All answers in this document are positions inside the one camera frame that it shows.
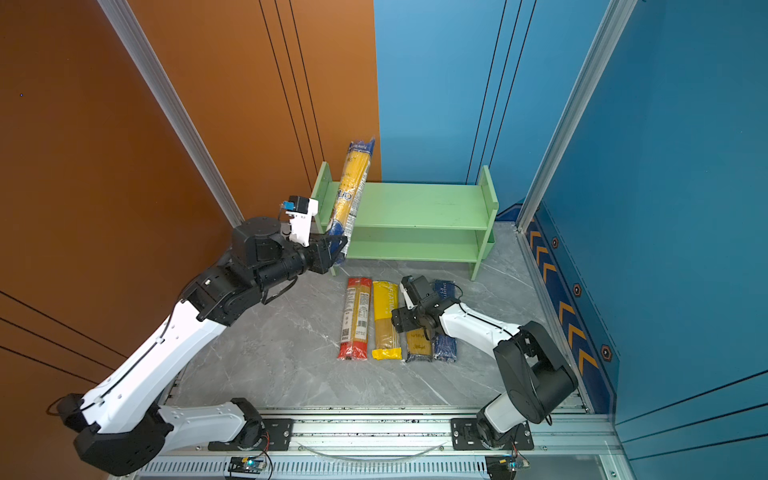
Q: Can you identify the green circuit board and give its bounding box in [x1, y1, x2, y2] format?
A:
[485, 456, 530, 480]
[226, 456, 272, 479]

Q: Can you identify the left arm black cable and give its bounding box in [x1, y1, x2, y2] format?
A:
[257, 272, 301, 307]

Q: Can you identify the blue yellow spaghetti bag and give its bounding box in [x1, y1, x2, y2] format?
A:
[326, 138, 375, 265]

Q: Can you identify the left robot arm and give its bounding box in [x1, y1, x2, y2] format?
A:
[56, 217, 348, 476]

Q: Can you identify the red white spaghetti bag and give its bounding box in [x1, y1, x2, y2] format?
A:
[337, 277, 373, 360]

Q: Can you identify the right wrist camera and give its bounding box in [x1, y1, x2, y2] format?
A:
[399, 283, 414, 310]

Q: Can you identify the green wooden two-tier shelf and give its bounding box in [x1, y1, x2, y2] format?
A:
[347, 166, 499, 280]

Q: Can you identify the right green circuit board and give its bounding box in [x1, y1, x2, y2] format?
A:
[485, 456, 530, 480]

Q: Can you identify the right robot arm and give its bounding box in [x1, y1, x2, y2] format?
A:
[392, 276, 579, 450]

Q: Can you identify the dark blue portrait spaghetti bag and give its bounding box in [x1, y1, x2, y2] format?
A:
[403, 280, 434, 364]

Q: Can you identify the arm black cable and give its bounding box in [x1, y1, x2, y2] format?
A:
[446, 281, 523, 337]
[257, 272, 301, 307]

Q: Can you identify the left green circuit board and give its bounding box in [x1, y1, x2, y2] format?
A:
[226, 456, 272, 479]

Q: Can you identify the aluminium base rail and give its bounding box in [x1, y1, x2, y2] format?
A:
[132, 395, 634, 479]

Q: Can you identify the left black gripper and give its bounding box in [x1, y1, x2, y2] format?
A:
[251, 230, 346, 297]

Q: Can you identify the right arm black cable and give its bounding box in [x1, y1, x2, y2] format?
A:
[446, 281, 523, 337]

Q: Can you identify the blue Barilla spaghetti box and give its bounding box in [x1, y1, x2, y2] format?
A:
[433, 280, 458, 363]

